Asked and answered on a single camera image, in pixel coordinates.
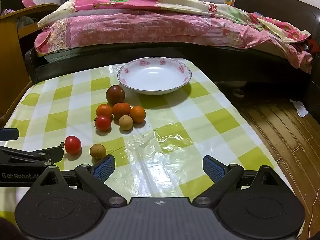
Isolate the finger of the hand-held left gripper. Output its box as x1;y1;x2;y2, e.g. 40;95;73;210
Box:
0;128;20;141
0;145;64;167

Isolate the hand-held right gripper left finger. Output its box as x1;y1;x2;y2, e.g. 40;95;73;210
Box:
30;155;127;208

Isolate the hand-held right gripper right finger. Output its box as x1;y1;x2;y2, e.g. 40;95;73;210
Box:
192;155;291;208

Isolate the brown longan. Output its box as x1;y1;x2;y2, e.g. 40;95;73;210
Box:
119;115;133;131
90;144;107;160

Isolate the red cherry tomato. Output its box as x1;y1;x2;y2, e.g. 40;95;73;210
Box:
60;135;82;155
94;115;112;131

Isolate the small orange tomato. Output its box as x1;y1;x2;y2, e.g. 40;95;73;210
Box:
96;104;113;118
113;102;131;118
130;106;146;123

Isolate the dark purple tomato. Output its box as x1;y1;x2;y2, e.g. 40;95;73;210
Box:
106;85;126;105

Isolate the white floral rim bowl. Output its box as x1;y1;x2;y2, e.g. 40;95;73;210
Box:
117;57;192;95

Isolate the wooden cabinet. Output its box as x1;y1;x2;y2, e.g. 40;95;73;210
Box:
0;4;60;128

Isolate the grey striped mattress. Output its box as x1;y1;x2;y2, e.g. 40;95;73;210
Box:
44;49;83;64

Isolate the white paper scrap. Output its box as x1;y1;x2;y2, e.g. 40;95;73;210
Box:
290;99;308;117

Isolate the bed with pink bedding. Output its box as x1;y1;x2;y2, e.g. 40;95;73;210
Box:
24;0;320;120

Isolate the pink floral bedsheet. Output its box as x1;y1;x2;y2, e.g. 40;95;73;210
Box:
34;14;313;74

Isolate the dark red cloth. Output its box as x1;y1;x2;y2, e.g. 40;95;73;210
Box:
292;36;320;57

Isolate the cartoon print quilt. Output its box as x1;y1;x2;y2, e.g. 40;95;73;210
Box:
37;0;312;53

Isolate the thin cable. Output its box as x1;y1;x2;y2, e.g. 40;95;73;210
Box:
309;186;320;232

